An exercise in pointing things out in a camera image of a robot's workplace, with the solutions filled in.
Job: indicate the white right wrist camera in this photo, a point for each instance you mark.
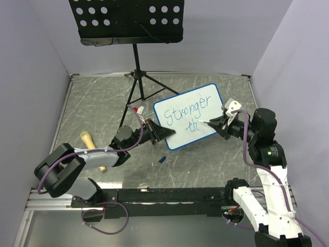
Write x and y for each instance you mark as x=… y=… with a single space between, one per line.
x=230 y=106

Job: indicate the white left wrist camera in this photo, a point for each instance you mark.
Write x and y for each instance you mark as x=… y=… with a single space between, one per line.
x=143 y=115

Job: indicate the wooden mallet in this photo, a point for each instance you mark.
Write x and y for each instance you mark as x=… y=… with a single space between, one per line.
x=87 y=139

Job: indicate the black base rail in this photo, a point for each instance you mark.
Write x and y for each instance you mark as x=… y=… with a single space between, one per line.
x=209 y=201

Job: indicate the blue marker cap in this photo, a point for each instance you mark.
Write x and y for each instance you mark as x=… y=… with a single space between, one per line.
x=162 y=159

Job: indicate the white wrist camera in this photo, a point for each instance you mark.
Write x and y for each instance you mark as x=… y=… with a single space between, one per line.
x=230 y=106
x=143 y=115

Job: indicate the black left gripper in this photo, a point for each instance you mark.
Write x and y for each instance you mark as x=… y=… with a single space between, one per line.
x=157 y=133

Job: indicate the black music stand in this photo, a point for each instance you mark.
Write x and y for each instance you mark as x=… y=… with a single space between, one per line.
x=106 y=23

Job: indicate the blue framed whiteboard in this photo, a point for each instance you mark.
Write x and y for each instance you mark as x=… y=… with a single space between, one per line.
x=182 y=112

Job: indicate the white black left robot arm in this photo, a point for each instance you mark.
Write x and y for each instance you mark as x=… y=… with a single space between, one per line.
x=59 y=173

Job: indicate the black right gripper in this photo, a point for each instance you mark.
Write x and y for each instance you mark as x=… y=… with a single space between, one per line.
x=220 y=125

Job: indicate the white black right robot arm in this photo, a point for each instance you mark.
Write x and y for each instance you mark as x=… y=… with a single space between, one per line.
x=276 y=224

